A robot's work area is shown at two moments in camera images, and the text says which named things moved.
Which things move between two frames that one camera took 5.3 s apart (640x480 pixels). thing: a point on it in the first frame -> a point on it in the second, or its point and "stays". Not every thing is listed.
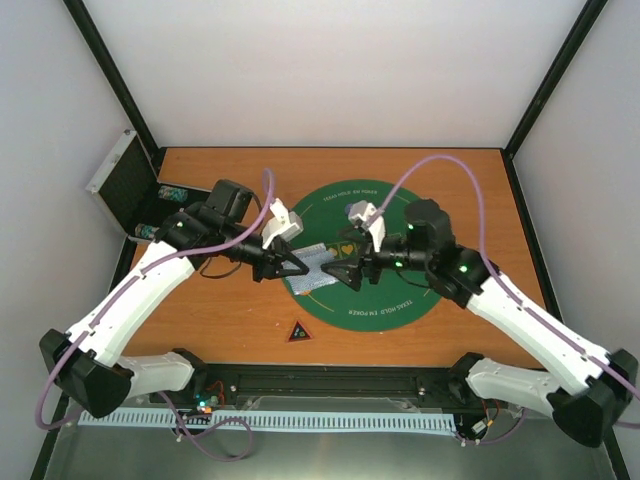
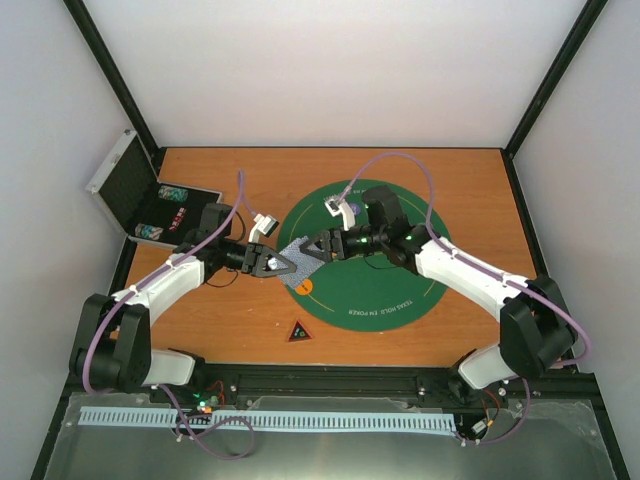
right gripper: [353, 265] -> [327, 238]
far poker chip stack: [168, 192] stays
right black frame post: [569, 46] stays
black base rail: [430, 387] stays
